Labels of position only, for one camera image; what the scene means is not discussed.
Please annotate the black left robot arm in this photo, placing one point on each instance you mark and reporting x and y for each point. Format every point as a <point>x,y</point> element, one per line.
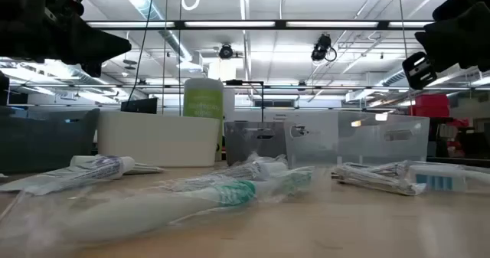
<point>19,20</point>

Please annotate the green white toothbrush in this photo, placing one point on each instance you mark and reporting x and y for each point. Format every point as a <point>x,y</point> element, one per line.
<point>153,212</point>

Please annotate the black monitor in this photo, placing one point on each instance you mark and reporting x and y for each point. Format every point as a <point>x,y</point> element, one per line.
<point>139,105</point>

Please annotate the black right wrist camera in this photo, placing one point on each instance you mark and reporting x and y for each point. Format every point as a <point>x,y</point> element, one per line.
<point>409,74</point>

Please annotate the red box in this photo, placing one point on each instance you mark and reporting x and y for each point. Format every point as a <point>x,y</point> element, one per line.
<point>430,105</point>

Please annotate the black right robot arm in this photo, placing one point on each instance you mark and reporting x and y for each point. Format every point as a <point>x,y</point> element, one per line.
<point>463,1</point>

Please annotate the black overhead camera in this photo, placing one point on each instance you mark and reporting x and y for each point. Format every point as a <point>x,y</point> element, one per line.
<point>226,52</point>
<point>319,49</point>

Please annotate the overhead frame light bar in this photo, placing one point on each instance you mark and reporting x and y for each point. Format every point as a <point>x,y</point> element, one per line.
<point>229,23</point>

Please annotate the green wipes canister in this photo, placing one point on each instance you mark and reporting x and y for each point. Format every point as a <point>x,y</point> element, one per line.
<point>203,101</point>

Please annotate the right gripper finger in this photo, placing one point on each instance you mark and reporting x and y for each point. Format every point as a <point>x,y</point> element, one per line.
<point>432,36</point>

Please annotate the white plastic bin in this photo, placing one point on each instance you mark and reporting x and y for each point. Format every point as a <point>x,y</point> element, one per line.
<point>157,139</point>

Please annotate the red white toothbrush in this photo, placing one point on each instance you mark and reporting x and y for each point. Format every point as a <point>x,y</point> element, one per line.
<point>436,181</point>

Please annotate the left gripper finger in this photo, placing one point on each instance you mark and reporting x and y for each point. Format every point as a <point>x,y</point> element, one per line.
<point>103,43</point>

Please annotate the silver ceiling duct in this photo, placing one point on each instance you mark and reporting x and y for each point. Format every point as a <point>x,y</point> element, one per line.
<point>172,40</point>

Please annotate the clear plastic bin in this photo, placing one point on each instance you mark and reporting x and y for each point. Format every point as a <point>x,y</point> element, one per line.
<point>383,147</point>

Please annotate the smoky grey plastic bin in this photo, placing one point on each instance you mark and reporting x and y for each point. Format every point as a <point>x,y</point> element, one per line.
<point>245,147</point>
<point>46,143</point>

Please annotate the thin black stand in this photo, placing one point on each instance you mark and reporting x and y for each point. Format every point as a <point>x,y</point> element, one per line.
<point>245,82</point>

